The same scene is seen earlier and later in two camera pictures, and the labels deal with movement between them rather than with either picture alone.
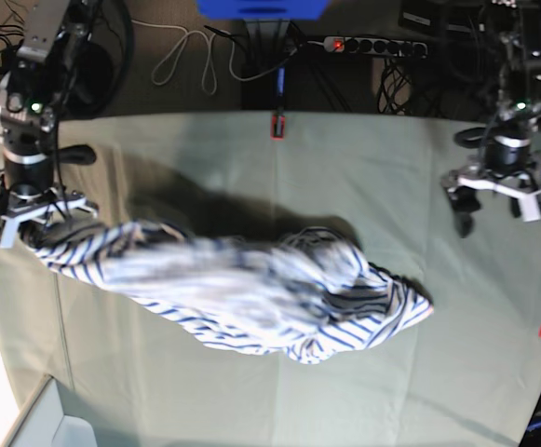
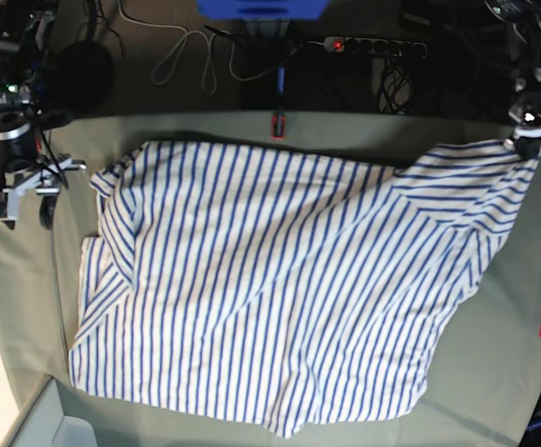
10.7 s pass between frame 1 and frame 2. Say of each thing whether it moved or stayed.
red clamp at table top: stayed
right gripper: moved
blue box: stayed
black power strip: stayed
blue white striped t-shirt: moved
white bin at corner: stayed
